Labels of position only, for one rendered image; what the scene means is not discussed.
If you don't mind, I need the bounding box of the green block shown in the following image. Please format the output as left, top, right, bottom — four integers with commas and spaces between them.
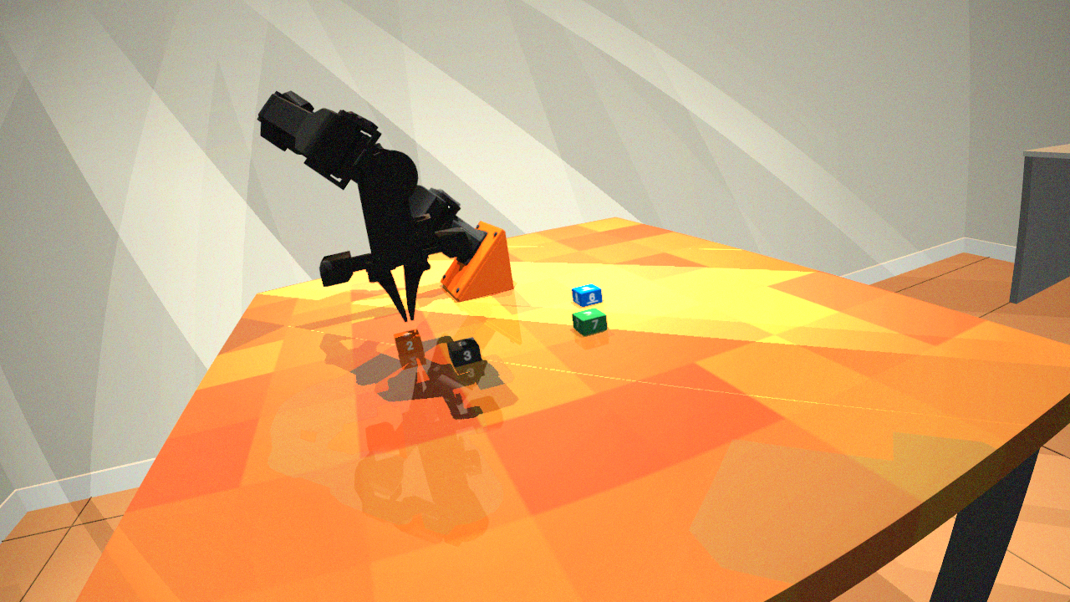
572, 308, 607, 336

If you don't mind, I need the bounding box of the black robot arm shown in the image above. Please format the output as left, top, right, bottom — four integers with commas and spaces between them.
257, 90, 487, 271

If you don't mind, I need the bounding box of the blue block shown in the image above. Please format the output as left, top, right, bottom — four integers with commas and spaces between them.
572, 283, 603, 307

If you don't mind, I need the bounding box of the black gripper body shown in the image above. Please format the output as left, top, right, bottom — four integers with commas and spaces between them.
319, 199, 474, 287

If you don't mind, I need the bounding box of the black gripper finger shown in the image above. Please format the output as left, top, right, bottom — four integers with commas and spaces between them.
369, 271, 408, 322
403, 263, 431, 321

